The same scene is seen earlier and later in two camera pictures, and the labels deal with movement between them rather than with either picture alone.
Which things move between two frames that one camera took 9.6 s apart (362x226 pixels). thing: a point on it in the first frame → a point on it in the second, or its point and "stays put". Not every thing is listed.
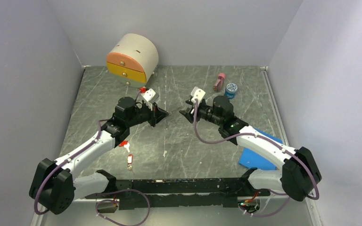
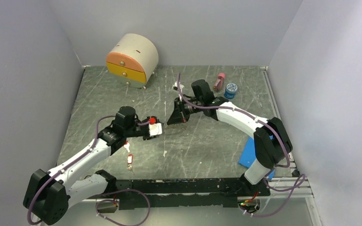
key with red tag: x=126 y=144 stays put
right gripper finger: x=189 y=102 → x=184 y=115
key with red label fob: x=129 y=162 stays put
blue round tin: x=231 y=89 stays put
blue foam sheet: x=252 y=159 stays put
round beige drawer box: x=133 y=60 stays put
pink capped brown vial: x=218 y=84 stays put
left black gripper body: x=142 y=115 → x=137 y=130
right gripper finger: x=188 y=113 → x=177 y=116
